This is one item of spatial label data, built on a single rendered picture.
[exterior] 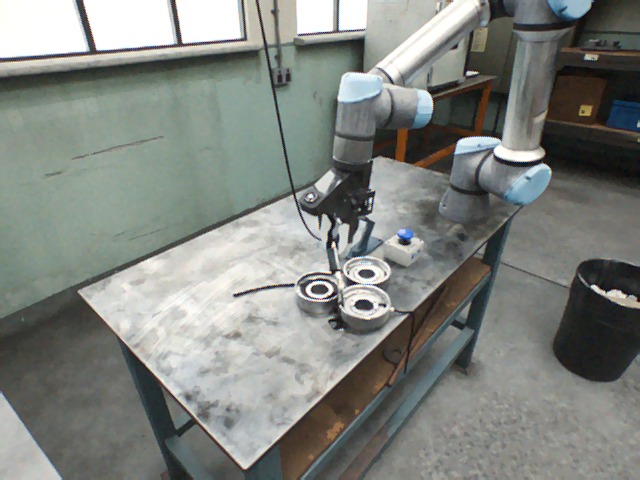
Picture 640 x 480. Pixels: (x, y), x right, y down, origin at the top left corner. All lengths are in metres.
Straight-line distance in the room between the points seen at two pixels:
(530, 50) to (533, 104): 0.11
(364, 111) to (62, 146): 1.65
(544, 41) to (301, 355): 0.79
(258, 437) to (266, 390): 0.09
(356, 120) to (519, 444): 1.35
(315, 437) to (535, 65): 0.93
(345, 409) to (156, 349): 0.45
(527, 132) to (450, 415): 1.10
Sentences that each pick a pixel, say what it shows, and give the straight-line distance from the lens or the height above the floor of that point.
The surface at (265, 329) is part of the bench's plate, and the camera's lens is 0.81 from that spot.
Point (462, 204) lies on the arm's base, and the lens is 1.21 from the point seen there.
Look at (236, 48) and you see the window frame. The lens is 2.43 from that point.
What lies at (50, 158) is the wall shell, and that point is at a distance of 2.15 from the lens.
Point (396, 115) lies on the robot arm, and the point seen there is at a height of 1.18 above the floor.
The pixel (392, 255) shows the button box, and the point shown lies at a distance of 1.00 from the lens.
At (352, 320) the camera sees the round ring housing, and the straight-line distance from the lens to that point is 0.78.
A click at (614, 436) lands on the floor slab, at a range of 1.93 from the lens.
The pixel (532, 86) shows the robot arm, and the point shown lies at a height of 1.20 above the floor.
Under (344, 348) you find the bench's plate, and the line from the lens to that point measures 0.77.
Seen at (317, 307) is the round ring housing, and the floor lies 0.82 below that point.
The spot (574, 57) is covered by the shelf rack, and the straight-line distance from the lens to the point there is 4.05.
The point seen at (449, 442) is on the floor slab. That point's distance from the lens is 1.66.
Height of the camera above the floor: 1.36
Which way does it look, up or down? 32 degrees down
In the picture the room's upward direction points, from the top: straight up
